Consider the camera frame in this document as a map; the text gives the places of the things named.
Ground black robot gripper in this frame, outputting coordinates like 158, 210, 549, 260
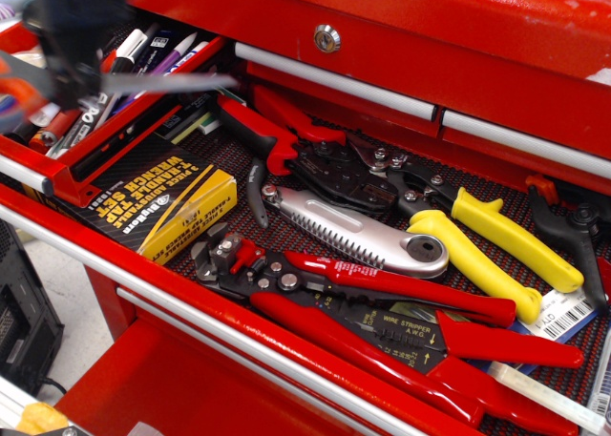
23, 0, 130, 110

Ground red flat wire stripper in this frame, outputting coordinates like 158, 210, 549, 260
306, 298, 583, 435

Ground yellow handled tin snips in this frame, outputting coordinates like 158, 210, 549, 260
348, 135, 585, 325

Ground clear plastic tube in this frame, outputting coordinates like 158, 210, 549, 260
488, 362, 610, 435

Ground yellow sponge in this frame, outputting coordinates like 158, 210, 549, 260
16, 403, 70, 435

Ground white barcode label card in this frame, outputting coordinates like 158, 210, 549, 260
514, 289, 597, 343

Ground black orange pliers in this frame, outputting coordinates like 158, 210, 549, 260
526, 175, 610, 314

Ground black electronic box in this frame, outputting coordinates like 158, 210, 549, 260
1, 221, 64, 395

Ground red automatic wire stripper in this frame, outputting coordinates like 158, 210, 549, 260
191, 231, 516, 426

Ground silver folding saw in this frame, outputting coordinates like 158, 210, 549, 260
262, 184, 450, 280

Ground red marker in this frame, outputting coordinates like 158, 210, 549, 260
28, 110, 81, 154

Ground orange grey handled scissors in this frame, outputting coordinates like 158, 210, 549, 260
1, 52, 238, 135

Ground black yellow tap wrench box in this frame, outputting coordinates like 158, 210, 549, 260
52, 135, 238, 265

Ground purple pen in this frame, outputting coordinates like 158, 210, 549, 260
144, 31, 198, 86

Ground red upper pen drawer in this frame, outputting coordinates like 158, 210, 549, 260
0, 20, 226, 208

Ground red tool chest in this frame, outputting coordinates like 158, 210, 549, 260
1, 0, 610, 435

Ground red black crimping pliers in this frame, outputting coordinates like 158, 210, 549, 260
212, 85, 397, 214

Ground silver chest lock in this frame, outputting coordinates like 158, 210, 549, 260
313, 24, 342, 53

